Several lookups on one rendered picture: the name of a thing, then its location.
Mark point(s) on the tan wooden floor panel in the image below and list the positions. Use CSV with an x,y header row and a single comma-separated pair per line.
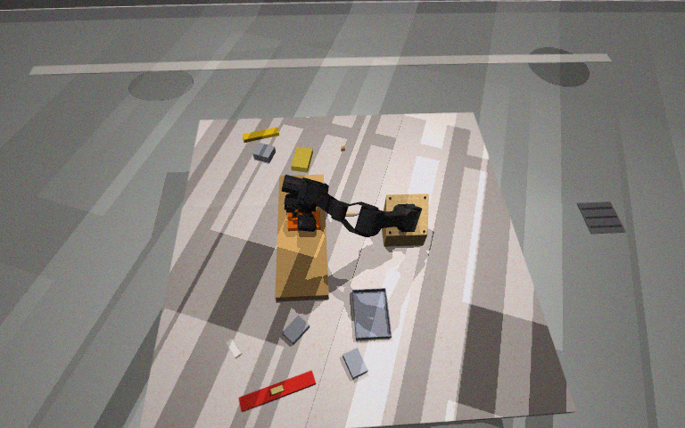
x,y
301,258

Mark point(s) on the small white rectangular block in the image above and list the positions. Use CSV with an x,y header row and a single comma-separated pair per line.
x,y
234,348

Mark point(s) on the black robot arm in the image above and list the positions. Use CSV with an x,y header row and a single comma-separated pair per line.
x,y
370,221

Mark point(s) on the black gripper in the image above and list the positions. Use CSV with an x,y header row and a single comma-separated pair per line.
x,y
306,222

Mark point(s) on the red flat bar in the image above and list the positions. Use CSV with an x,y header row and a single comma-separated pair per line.
x,y
276,391

